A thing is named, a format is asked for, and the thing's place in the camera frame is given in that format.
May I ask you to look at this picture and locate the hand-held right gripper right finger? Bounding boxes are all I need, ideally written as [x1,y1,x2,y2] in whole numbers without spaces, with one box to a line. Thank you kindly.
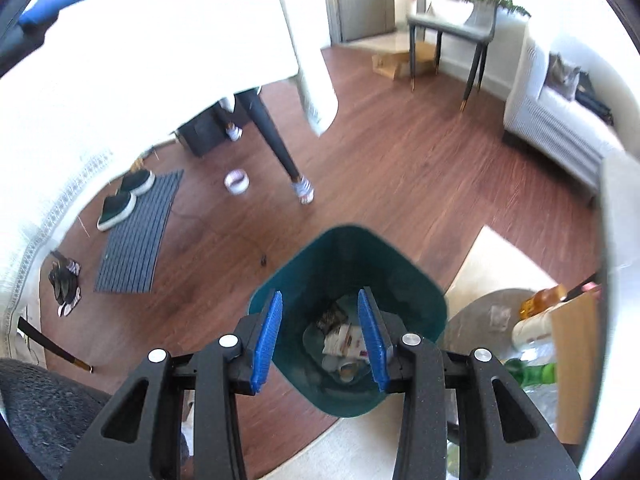
[356,286,583,480]

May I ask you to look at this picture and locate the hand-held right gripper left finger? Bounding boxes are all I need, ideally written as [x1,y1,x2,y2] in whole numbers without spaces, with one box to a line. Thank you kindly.
[59,290,284,480]

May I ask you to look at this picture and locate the teal trash bin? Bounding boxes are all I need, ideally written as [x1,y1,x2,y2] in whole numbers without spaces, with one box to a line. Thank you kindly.
[248,224,448,418]

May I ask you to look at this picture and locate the round glass side table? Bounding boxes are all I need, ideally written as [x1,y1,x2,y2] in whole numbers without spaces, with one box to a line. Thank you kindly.
[442,287,561,441]

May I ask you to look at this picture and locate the pale patterned tablecloth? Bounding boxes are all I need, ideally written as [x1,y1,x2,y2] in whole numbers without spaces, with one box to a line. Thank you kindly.
[0,0,342,356]

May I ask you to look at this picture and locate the white jar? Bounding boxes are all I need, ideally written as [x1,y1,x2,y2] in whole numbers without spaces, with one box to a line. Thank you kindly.
[511,310,553,348]

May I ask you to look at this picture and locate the green glass bottle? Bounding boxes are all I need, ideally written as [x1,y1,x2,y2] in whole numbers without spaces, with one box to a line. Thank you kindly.
[505,357,558,388]

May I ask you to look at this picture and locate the grey ribbed floor mat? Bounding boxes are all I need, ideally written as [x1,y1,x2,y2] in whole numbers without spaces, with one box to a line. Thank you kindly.
[94,170,185,294]

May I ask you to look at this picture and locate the small pet bowl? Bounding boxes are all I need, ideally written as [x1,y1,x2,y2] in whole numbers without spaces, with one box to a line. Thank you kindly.
[224,169,250,195]

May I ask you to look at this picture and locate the amber bottle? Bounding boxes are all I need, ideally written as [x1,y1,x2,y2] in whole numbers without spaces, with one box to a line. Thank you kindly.
[517,284,568,318]

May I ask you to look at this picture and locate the black shoe with white sole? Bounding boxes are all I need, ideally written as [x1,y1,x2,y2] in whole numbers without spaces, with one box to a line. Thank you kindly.
[96,190,137,232]
[118,169,156,196]

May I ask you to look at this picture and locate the wooden board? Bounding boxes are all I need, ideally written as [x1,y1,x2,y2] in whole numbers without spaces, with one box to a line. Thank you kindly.
[550,292,601,446]

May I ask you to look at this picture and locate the black table leg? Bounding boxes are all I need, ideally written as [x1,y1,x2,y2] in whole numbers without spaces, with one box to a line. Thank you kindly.
[235,87,316,206]

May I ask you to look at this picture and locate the pair of dark slippers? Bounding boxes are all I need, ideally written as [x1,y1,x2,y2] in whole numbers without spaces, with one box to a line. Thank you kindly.
[48,255,82,318]

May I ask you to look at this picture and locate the black chair leg gold tip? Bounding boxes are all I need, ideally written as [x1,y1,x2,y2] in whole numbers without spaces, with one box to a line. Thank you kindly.
[17,316,94,373]

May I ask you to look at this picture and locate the black seat cushion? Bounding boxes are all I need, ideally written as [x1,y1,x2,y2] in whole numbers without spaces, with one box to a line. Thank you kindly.
[0,357,113,480]

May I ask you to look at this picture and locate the grey armchair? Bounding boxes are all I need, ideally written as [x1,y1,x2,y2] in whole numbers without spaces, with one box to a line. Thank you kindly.
[502,22,626,206]

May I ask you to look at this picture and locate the flat cardboard box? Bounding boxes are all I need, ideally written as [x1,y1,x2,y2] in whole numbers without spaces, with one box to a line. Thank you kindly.
[371,42,438,81]

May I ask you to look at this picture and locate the grey door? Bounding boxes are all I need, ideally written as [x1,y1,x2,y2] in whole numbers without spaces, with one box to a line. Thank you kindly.
[322,0,398,43]

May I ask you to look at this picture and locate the black handbag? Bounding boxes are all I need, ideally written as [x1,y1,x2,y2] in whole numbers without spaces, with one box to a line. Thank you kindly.
[575,72,615,126]

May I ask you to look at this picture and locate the grey dining chair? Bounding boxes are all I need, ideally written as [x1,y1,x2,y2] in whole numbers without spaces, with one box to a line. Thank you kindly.
[406,0,501,113]

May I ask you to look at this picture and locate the grey cat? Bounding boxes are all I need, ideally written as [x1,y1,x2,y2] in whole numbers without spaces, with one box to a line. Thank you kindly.
[545,52,582,101]

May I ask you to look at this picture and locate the potted plant in white pot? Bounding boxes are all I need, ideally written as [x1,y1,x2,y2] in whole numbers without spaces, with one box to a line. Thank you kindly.
[430,0,532,26]

